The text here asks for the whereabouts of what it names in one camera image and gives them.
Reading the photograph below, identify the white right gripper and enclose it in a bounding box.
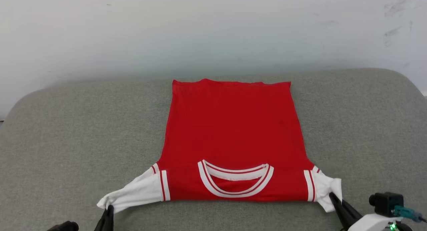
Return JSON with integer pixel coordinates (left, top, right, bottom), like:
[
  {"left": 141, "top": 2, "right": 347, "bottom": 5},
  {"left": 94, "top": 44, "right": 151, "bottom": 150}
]
[{"left": 329, "top": 192, "right": 413, "bottom": 231}]

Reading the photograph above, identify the red shirt with white sleeves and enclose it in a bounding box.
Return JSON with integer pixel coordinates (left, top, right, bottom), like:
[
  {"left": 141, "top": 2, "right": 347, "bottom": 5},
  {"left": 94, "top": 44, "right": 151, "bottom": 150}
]
[{"left": 97, "top": 78, "right": 343, "bottom": 214}]

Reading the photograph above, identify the teal right camera cable plug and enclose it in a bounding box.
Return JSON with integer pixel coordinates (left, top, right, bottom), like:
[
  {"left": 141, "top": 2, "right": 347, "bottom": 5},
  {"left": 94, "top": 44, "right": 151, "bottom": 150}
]
[{"left": 393, "top": 205, "right": 427, "bottom": 223}]

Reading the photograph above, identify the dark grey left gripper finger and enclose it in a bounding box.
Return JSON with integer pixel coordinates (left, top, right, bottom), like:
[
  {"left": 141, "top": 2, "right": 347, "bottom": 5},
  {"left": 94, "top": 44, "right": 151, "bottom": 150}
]
[
  {"left": 94, "top": 207, "right": 109, "bottom": 231},
  {"left": 105, "top": 205, "right": 114, "bottom": 231}
]

